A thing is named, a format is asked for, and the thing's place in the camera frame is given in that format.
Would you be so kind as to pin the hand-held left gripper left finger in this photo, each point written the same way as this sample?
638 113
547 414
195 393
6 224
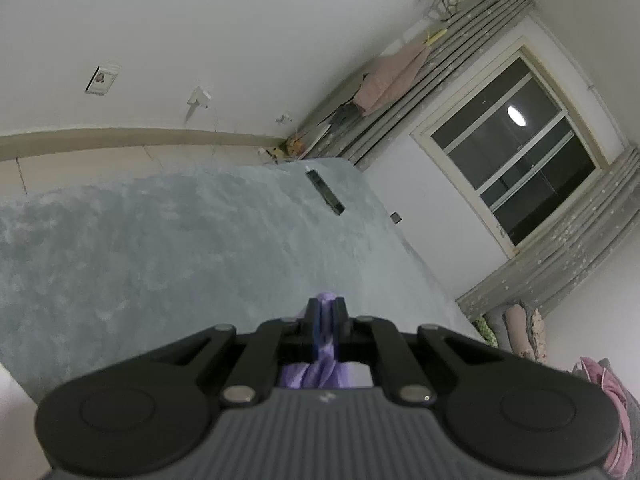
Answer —
313 327

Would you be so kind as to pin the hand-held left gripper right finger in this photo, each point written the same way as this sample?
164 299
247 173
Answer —
338 327

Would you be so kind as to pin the purple garment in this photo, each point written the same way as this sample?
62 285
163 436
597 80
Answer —
325 372

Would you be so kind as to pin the yellow clothes hanger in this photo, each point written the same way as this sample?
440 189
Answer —
435 36

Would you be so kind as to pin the black remote control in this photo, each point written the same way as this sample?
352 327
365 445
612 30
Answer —
325 192

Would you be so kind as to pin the green patterned pillow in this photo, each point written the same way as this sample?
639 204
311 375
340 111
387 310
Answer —
486 331

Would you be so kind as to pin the grey-blue fluffy blanket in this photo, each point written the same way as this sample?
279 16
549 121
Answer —
150 260

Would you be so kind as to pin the white flat board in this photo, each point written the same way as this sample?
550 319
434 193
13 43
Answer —
317 137

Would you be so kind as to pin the dark grey hanging garment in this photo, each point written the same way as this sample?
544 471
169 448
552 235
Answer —
344 116

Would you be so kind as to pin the window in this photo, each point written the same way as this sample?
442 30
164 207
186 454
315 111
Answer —
505 170

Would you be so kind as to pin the grey curtain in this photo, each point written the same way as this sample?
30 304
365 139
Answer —
565 255
450 55

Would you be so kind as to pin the pink striped cloth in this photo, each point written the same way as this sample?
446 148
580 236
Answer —
607 400

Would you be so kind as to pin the small dark wall socket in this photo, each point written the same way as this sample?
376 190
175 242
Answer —
396 217

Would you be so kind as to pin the small white wall socket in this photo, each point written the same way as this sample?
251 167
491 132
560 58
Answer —
283 119

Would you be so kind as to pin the white wall plug adapter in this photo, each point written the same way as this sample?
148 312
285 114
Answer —
198 99

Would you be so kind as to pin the white wall socket plate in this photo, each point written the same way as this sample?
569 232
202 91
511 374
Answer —
102 80

